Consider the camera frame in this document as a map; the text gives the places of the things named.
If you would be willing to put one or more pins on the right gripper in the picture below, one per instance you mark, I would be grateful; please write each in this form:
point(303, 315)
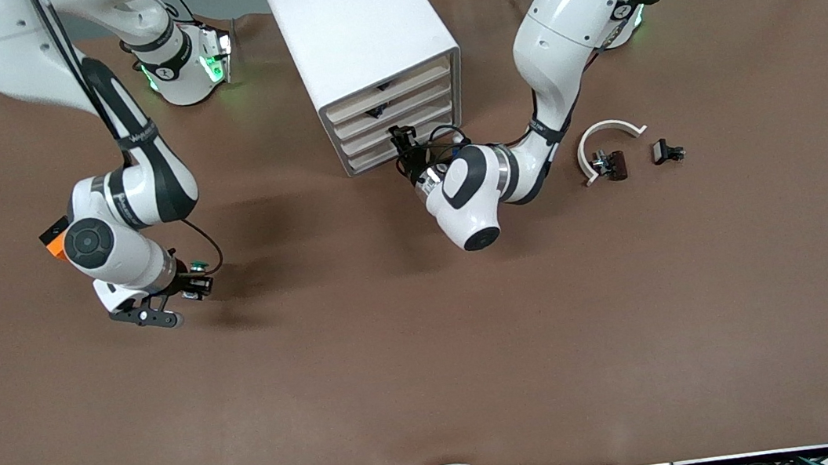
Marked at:
point(185, 281)

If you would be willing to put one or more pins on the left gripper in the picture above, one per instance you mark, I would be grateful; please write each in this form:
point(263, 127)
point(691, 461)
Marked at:
point(413, 161)

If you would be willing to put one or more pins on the green push button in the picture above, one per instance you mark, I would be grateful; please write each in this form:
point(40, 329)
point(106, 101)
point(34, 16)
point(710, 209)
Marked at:
point(204, 283)

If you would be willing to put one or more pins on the white rectangular tray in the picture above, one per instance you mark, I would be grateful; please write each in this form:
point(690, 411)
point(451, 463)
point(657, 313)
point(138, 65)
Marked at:
point(431, 116)

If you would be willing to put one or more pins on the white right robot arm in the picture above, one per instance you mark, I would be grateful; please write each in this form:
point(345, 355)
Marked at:
point(4, 46)

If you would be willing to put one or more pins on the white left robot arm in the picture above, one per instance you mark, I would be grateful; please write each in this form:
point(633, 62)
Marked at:
point(567, 0)

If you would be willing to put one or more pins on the small black part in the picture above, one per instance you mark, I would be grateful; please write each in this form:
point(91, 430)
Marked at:
point(376, 113)

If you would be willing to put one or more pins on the orange and black block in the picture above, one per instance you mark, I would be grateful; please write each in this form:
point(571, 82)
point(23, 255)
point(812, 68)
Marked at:
point(55, 247)

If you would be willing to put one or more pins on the green lit base box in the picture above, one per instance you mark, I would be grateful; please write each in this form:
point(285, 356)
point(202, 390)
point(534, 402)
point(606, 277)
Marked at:
point(214, 55)

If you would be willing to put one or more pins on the dark brown metal connector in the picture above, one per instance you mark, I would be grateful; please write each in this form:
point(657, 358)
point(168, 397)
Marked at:
point(615, 165)

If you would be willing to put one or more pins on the small black clip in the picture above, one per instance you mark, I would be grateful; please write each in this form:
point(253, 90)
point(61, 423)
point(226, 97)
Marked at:
point(662, 151)

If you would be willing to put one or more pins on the white curved bracket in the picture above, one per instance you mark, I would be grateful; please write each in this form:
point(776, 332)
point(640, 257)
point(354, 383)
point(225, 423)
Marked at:
point(584, 152)

